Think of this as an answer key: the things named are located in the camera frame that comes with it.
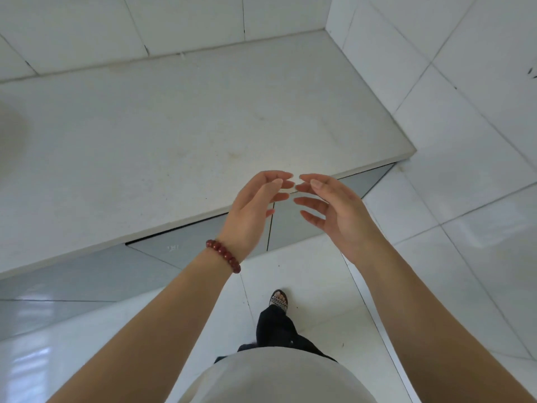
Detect person's right hand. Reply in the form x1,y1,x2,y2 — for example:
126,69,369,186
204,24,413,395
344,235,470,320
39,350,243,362
293,173,390,266

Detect person's right forearm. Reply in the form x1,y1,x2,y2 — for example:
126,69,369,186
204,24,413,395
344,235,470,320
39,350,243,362
354,241,537,403

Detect red bead bracelet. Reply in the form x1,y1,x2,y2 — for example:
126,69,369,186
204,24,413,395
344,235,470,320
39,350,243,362
205,238,242,274

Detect plain grey cabinet door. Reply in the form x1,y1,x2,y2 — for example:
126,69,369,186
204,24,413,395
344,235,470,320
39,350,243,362
0,245,185,303
125,212,276,271

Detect person's black trousers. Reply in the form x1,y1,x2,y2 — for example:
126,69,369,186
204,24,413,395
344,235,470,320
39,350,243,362
214,305,338,365

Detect person's white shirt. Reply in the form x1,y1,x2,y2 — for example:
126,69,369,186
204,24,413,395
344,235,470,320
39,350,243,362
178,346,378,403

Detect person's left hand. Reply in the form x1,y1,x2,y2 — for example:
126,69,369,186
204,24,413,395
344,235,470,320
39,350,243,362
217,170,295,263

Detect person's right black sandal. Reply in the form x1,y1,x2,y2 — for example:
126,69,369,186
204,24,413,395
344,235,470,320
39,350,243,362
268,289,291,312

